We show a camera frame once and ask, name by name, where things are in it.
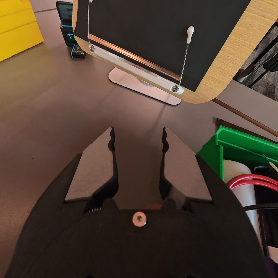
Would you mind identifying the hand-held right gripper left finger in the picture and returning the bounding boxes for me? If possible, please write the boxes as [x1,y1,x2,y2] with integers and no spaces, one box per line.
[65,127,119,202]

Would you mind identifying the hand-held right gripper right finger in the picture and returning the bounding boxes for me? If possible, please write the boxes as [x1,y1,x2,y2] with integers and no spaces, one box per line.
[159,127,212,201]

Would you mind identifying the green plastic bin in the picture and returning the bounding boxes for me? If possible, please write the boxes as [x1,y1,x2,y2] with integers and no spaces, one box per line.
[196,126,278,182]

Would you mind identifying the white cylinder roll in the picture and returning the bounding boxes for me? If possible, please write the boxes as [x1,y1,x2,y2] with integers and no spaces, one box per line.
[223,160,264,248]

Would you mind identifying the brown wooden strip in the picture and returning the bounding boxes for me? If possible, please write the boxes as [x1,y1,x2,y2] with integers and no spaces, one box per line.
[212,98,278,140]

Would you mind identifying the wooden book stand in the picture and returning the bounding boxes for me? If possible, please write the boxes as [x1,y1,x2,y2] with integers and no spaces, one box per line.
[72,0,278,106]

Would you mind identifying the yellow plastic bin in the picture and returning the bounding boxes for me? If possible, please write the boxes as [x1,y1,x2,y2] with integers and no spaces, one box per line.
[0,0,44,62]

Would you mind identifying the black battery charging case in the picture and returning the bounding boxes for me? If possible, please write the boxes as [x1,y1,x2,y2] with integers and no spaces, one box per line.
[56,1,75,46]

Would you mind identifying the red cable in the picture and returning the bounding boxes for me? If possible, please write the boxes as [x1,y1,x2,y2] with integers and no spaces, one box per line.
[227,175,278,193]

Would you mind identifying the black cable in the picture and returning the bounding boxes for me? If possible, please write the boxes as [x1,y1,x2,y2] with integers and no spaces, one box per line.
[243,203,278,211]

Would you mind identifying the black camera battery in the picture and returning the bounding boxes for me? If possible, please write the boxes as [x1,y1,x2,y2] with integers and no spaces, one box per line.
[70,44,86,58]

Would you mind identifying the wire page holder clip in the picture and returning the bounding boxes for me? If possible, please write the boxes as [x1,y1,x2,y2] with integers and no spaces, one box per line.
[172,26,195,93]
[87,0,95,53]

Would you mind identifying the dark metal frame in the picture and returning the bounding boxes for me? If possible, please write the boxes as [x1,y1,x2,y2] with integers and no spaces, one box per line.
[236,18,278,88]

